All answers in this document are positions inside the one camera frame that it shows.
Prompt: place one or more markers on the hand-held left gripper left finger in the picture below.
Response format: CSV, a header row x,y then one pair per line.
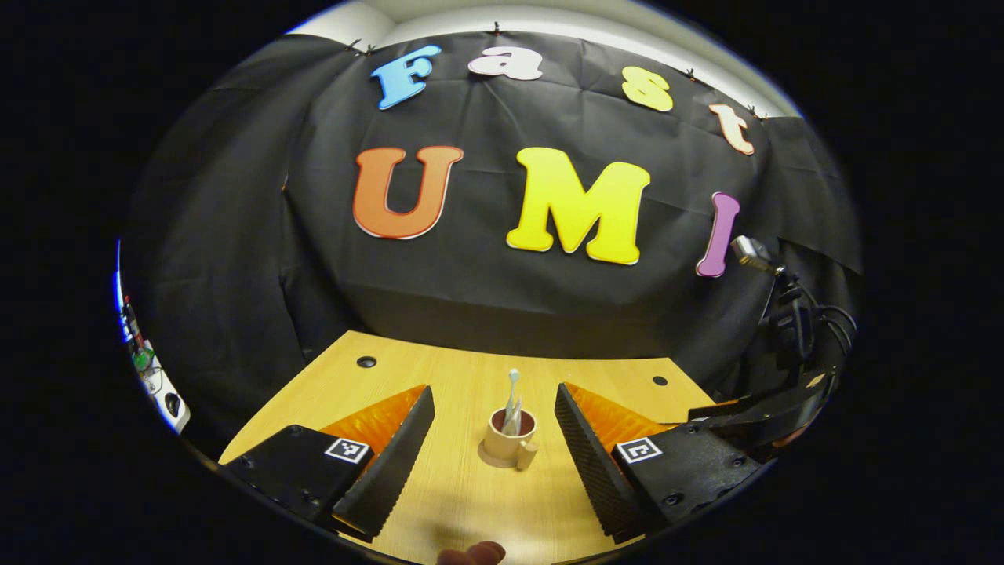
x,y
392,463

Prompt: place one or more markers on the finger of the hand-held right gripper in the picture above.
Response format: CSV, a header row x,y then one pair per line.
x,y
784,416

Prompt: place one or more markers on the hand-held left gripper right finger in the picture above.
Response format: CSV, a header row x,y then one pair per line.
x,y
588,463

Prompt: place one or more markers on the white toothpaste tube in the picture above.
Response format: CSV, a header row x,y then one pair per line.
x,y
514,424

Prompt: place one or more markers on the beige cup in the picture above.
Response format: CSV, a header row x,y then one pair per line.
x,y
502,447

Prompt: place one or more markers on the round brown coaster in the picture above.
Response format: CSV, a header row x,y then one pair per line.
x,y
484,457

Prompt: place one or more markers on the pale green toothbrush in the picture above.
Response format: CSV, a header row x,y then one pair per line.
x,y
513,380

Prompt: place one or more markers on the wooden desktop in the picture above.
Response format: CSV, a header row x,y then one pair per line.
x,y
463,502

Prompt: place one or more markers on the black backdrop cloth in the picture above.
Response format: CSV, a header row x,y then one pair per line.
x,y
471,290

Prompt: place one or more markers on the white electronic device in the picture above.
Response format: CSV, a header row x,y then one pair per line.
x,y
169,404

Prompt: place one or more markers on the blue lit screen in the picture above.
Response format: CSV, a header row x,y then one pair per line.
x,y
119,275

